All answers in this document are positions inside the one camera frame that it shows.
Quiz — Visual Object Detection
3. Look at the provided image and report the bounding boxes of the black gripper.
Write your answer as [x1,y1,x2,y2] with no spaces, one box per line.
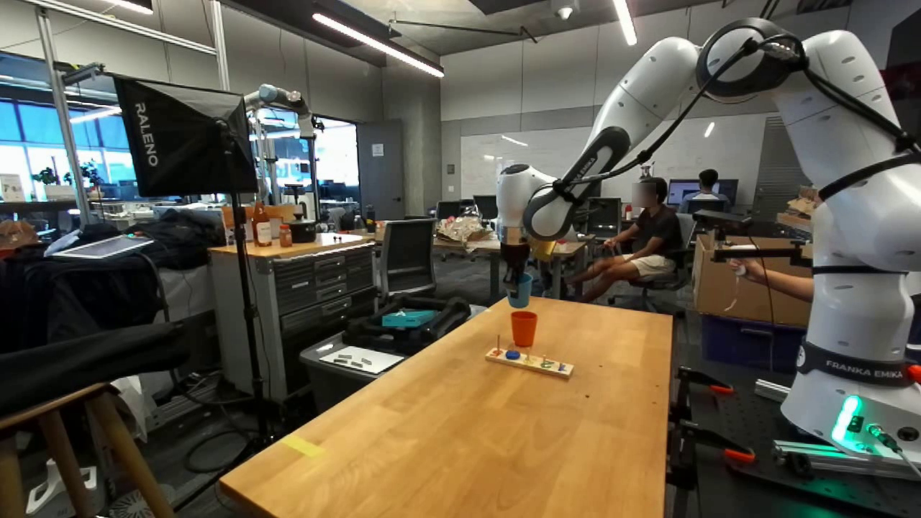
[497,239,537,294]

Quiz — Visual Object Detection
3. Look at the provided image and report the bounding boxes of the blue plastic cup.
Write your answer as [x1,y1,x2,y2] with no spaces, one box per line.
[505,275,537,311]

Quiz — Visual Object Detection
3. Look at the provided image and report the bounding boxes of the bare forearm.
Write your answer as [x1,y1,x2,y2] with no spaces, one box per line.
[740,256,816,301]

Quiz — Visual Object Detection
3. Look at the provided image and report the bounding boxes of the orange plastic cup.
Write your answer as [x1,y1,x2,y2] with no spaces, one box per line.
[508,307,540,350]

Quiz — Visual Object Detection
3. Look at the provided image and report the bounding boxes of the white number puzzle board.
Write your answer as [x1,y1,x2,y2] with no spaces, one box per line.
[484,344,577,380]

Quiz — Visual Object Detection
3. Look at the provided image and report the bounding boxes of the teal and black case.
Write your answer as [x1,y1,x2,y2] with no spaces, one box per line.
[341,294,475,357]

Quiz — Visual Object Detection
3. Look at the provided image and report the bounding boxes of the seated person in black shirt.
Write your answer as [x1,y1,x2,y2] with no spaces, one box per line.
[564,174,688,304]

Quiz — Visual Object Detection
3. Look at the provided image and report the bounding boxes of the grey door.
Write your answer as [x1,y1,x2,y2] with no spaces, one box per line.
[359,118,409,221]

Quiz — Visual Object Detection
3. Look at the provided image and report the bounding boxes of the person at monitor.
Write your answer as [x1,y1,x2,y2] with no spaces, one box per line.
[681,167,734,208]

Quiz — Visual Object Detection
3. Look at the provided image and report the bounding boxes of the grey drawer cabinet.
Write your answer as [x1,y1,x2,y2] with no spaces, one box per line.
[206,232,379,405]

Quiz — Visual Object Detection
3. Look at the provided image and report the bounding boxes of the cardboard box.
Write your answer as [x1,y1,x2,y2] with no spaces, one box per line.
[691,232,816,334]

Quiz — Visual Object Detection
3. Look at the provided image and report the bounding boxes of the blue storage bin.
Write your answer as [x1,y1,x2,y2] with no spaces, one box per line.
[695,313,808,376]

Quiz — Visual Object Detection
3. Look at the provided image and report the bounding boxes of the long ceiling light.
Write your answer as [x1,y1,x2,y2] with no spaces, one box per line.
[307,8,448,84]

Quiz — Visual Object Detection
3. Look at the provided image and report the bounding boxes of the black light stand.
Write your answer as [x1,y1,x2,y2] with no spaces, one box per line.
[222,121,268,410]

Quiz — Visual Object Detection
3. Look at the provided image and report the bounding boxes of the short ceiling light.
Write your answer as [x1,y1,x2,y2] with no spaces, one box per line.
[609,0,641,48]

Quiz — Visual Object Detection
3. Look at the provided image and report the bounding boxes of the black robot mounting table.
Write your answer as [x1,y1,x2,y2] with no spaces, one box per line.
[665,360,921,518]

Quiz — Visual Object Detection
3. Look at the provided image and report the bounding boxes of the black clothes pile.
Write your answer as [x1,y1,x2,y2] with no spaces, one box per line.
[141,208,231,272]

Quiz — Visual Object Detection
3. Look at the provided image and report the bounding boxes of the black softbox light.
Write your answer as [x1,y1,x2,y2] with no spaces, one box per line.
[111,71,261,200]

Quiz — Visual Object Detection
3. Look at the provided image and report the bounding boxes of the black bag on stool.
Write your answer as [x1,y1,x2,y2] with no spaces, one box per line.
[0,318,192,416]

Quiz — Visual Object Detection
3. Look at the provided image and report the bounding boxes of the wooden stool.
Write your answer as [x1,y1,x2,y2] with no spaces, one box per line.
[0,380,177,518]

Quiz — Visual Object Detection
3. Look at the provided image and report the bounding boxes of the black clamp with orange handle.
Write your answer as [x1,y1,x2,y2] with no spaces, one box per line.
[672,366,740,402]
[668,416,759,474]

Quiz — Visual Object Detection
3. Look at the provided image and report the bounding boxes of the aluminium rail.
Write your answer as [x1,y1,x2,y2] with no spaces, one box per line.
[770,438,905,478]
[750,376,795,402]

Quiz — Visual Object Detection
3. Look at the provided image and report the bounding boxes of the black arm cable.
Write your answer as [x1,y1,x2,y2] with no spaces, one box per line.
[562,26,921,199]

